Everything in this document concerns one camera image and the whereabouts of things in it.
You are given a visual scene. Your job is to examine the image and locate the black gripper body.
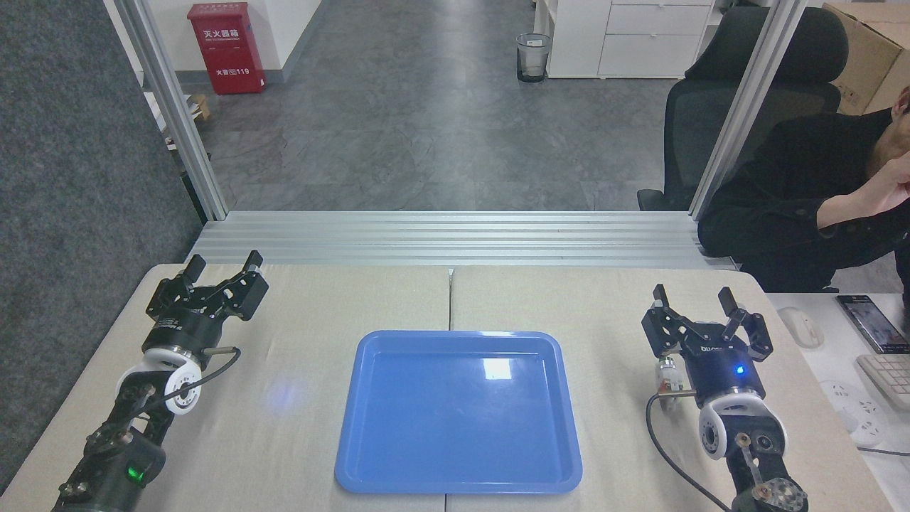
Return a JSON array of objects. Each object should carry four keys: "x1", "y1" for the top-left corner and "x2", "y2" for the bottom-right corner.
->
[
  {"x1": 685, "y1": 341, "x2": 768, "y2": 407},
  {"x1": 145, "y1": 313, "x2": 223, "y2": 359}
]

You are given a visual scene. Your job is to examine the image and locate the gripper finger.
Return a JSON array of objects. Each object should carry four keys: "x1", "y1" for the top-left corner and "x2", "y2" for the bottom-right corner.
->
[
  {"x1": 641, "y1": 284, "x2": 702, "y2": 361},
  {"x1": 202, "y1": 250, "x2": 270, "y2": 321},
  {"x1": 146, "y1": 256, "x2": 208, "y2": 319},
  {"x1": 714, "y1": 287, "x2": 775, "y2": 364}
]

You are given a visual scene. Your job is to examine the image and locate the blue plastic tray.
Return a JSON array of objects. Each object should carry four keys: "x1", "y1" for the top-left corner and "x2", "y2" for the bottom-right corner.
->
[{"x1": 334, "y1": 330, "x2": 584, "y2": 496}]

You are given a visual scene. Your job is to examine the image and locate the person's hand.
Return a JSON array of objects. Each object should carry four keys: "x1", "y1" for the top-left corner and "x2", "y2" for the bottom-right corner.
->
[{"x1": 856, "y1": 152, "x2": 910, "y2": 208}]

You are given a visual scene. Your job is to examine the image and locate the white computer mouse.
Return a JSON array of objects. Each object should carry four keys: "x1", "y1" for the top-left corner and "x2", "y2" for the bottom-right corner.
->
[{"x1": 776, "y1": 306, "x2": 825, "y2": 349}]

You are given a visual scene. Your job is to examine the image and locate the black smartphone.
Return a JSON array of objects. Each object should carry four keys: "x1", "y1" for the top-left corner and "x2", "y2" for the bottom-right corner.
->
[{"x1": 835, "y1": 294, "x2": 910, "y2": 356}]

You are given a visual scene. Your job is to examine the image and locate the grey felt partition panel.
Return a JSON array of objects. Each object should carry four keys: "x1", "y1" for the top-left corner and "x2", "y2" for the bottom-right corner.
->
[{"x1": 0, "y1": 0, "x2": 208, "y2": 493}]

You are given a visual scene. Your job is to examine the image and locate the white power strip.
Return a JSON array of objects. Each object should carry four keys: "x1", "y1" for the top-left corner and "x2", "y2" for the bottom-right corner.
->
[{"x1": 818, "y1": 380, "x2": 890, "y2": 448}]

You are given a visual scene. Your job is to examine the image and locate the white keyboard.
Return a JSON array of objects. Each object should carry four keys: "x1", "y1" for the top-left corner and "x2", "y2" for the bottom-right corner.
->
[{"x1": 855, "y1": 353, "x2": 910, "y2": 412}]

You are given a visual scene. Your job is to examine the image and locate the person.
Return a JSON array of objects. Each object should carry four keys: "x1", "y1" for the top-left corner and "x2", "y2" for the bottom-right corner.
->
[{"x1": 697, "y1": 85, "x2": 910, "y2": 293}]

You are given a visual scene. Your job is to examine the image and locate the black office chair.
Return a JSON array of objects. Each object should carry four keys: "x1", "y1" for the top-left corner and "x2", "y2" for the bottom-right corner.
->
[{"x1": 637, "y1": 6, "x2": 850, "y2": 213}]

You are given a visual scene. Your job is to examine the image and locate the silver aluminium base rails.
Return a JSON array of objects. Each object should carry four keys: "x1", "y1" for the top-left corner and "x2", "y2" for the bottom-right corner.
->
[{"x1": 186, "y1": 210, "x2": 741, "y2": 270}]

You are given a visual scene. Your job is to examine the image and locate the red fire extinguisher box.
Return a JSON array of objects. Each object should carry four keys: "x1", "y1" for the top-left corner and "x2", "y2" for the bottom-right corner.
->
[{"x1": 187, "y1": 2, "x2": 268, "y2": 96}]

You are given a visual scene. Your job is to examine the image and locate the white drawer cabinet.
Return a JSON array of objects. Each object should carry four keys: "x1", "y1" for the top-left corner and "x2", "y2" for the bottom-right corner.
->
[{"x1": 533, "y1": 0, "x2": 719, "y2": 80}]

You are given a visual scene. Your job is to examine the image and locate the brown cardboard box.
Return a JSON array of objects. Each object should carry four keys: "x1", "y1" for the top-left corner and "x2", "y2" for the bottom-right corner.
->
[{"x1": 822, "y1": 2, "x2": 910, "y2": 117}]

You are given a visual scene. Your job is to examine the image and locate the grey mesh waste bin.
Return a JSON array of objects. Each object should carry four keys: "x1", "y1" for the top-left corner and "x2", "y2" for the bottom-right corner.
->
[{"x1": 515, "y1": 33, "x2": 552, "y2": 84}]

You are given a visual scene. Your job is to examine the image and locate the small clear switch part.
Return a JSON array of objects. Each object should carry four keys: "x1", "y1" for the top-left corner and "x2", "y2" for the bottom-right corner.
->
[{"x1": 655, "y1": 358, "x2": 683, "y2": 412}]

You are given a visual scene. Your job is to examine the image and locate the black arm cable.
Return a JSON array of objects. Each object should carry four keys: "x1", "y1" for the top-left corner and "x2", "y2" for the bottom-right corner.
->
[
  {"x1": 178, "y1": 346, "x2": 242, "y2": 400},
  {"x1": 645, "y1": 388, "x2": 734, "y2": 512}
]

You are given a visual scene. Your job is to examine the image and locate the silver aluminium post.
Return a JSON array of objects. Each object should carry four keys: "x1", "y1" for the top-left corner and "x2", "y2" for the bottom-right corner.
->
[
  {"x1": 112, "y1": 0, "x2": 229, "y2": 222},
  {"x1": 687, "y1": 0, "x2": 809, "y2": 218}
]

